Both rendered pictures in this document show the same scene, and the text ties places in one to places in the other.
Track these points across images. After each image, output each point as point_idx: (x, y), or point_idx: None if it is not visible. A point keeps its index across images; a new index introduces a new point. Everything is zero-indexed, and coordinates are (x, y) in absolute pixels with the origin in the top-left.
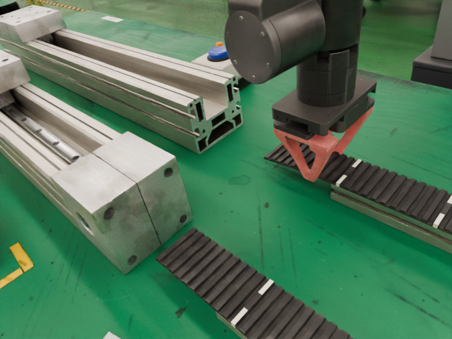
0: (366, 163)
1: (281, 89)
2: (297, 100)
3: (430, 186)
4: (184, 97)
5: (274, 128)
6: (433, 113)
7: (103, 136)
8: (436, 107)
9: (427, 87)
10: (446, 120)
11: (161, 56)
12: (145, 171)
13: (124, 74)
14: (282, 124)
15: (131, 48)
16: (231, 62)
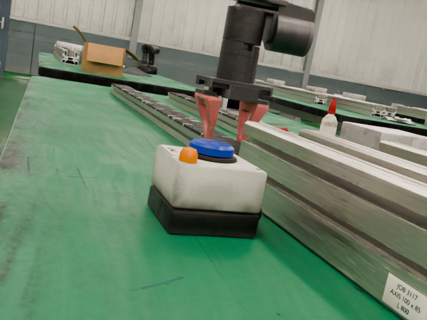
0: (201, 133)
1: (130, 186)
2: (255, 84)
3: (188, 126)
4: (318, 132)
5: (269, 105)
6: (70, 139)
7: (409, 146)
8: (56, 138)
9: (16, 138)
10: (76, 137)
11: (332, 153)
12: (365, 124)
13: (405, 161)
14: (265, 100)
15: (407, 182)
16: (309, 48)
